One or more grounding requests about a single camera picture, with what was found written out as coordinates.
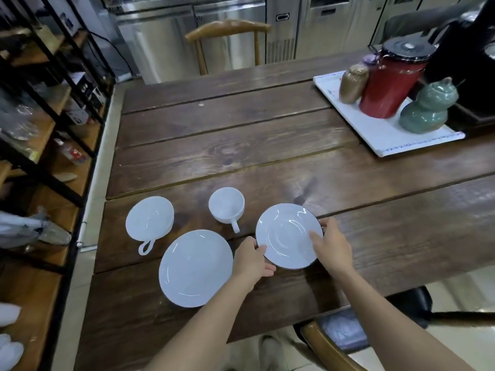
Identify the person's left forearm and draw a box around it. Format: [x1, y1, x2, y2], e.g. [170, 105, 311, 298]
[142, 271, 254, 371]

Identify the wooden chair with curved back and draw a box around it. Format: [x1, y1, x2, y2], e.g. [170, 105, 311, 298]
[185, 19, 273, 76]

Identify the white rectangular tray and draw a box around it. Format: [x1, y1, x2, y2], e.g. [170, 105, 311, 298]
[312, 70, 466, 158]

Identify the stainless steel counter cabinet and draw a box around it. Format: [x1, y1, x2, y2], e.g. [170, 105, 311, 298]
[101, 0, 300, 85]

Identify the person's left hand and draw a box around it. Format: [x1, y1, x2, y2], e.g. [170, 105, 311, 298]
[231, 237, 277, 284]

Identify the brown ceramic jar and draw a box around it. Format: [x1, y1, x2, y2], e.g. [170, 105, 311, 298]
[339, 65, 369, 105]

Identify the person's right hand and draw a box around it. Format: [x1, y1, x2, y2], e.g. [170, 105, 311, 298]
[309, 217, 353, 277]

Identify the plain white saucer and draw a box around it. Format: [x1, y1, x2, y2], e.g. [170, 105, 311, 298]
[158, 230, 234, 308]

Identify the wooden chair with grey cushion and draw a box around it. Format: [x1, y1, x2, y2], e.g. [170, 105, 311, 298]
[293, 286, 495, 371]

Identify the green gourd-shaped ceramic jar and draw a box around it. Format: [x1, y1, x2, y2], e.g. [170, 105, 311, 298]
[399, 77, 459, 134]

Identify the wide white cup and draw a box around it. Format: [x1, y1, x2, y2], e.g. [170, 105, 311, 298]
[125, 196, 175, 256]

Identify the person's right forearm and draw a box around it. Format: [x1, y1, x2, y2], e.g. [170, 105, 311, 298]
[336, 263, 466, 371]

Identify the white saucer with dark rim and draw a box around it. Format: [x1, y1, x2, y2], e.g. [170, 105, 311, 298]
[255, 203, 324, 270]

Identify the stainless steel refrigerator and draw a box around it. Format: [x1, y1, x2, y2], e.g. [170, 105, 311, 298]
[295, 0, 480, 61]

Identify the small white cup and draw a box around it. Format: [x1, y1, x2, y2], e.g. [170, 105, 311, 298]
[208, 187, 246, 234]

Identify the black metal shelf rack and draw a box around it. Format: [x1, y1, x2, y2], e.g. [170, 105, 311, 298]
[0, 0, 117, 371]

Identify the black appliance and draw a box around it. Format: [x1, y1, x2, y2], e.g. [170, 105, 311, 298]
[423, 0, 495, 128]

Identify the red canister with black lid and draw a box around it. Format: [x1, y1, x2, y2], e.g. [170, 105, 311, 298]
[359, 36, 438, 119]

